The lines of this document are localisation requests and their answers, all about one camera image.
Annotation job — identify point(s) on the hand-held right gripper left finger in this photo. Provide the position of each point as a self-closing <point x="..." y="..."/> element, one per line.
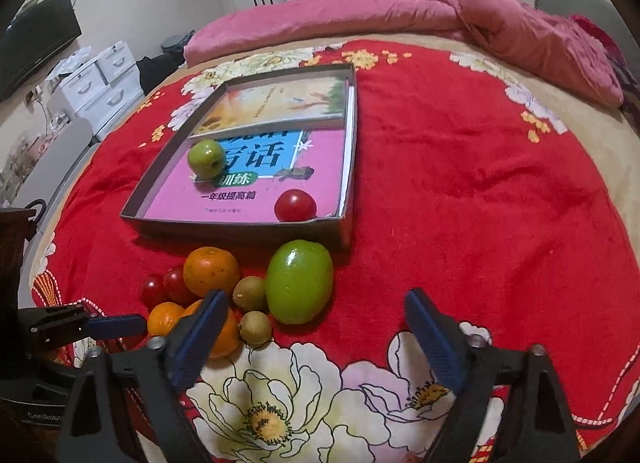
<point x="200" y="338"/>

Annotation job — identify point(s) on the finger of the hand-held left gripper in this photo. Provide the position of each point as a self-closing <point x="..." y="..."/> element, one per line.
<point x="117" y="326"/>

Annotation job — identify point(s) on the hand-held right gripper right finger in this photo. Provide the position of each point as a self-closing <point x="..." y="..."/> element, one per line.
<point x="435" y="338"/>

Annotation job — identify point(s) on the medium orange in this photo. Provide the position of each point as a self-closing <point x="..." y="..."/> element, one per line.
<point x="227" y="335"/>

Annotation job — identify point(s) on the small orange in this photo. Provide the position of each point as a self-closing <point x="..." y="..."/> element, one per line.
<point x="164" y="318"/>

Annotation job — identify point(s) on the brown longan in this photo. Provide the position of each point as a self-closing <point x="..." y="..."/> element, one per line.
<point x="255" y="328"/>
<point x="249" y="294"/>

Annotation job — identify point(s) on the red tomato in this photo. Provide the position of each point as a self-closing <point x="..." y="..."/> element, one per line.
<point x="175" y="285"/>
<point x="295" y="205"/>

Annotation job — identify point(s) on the large orange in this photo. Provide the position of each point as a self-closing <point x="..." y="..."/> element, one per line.
<point x="210" y="270"/>

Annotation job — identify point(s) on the grey cardboard box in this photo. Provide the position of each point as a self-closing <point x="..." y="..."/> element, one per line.
<point x="240" y="235"/>

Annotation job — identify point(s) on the large green apple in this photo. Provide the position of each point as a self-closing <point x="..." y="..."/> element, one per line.
<point x="299" y="282"/>

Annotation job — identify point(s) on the small cherry tomato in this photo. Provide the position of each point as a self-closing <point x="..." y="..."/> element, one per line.
<point x="151" y="291"/>

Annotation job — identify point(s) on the grey side table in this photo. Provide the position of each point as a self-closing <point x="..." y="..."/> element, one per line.
<point x="55" y="158"/>

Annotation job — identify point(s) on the red floral blanket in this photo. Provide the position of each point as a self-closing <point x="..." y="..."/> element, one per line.
<point x="475" y="193"/>

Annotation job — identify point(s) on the small green apple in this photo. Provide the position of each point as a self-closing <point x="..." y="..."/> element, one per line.
<point x="206" y="158"/>

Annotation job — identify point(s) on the white drawer cabinet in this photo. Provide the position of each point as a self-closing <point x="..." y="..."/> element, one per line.
<point x="110" y="88"/>

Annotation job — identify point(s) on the pink book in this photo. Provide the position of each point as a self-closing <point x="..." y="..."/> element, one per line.
<point x="320" y="163"/>

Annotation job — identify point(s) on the black television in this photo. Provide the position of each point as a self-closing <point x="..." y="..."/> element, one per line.
<point x="35" y="48"/>

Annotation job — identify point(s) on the black bag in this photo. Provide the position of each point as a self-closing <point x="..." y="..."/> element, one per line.
<point x="155" y="70"/>

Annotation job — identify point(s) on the yellow book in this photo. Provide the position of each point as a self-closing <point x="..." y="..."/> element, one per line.
<point x="260" y="103"/>

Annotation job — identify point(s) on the pink quilt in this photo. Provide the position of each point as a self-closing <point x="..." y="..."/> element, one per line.
<point x="350" y="13"/>

